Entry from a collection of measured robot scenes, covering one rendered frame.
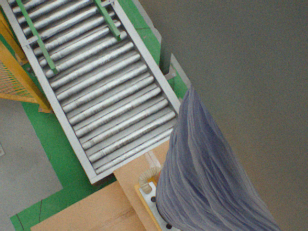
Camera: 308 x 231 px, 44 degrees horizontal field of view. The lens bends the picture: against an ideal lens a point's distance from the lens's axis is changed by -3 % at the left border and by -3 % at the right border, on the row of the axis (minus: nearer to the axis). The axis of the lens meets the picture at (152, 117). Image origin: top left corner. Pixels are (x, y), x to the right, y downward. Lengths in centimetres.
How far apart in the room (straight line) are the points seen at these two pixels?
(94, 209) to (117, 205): 14
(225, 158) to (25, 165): 284
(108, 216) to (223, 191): 209
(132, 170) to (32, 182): 123
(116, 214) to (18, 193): 96
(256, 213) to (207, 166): 5
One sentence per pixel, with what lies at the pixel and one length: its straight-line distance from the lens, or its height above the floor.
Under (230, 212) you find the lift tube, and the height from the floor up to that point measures 260.
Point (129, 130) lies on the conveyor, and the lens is 248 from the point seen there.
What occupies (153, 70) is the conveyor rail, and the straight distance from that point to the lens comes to 248.
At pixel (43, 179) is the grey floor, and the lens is 302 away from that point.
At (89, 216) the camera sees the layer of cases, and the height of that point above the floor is 54.
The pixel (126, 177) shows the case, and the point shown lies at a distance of 197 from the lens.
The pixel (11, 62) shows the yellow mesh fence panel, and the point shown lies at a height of 91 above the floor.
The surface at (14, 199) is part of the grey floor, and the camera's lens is 306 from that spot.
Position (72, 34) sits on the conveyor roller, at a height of 54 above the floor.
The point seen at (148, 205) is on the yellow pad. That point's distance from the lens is 182.
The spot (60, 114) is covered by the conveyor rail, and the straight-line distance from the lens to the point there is 245.
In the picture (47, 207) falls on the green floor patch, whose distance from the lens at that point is 299.
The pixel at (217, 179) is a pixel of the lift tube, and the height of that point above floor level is 262.
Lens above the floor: 290
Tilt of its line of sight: 75 degrees down
